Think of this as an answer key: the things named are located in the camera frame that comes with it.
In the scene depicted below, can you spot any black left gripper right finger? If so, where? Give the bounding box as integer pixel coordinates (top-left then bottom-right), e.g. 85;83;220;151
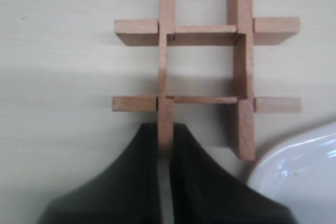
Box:
170;124;293;223

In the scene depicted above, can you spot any white plastic tray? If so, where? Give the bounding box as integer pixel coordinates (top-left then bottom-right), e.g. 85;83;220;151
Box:
247;123;335;223

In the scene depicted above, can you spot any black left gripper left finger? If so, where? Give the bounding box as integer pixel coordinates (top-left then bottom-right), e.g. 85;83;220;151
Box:
38;123;162;223

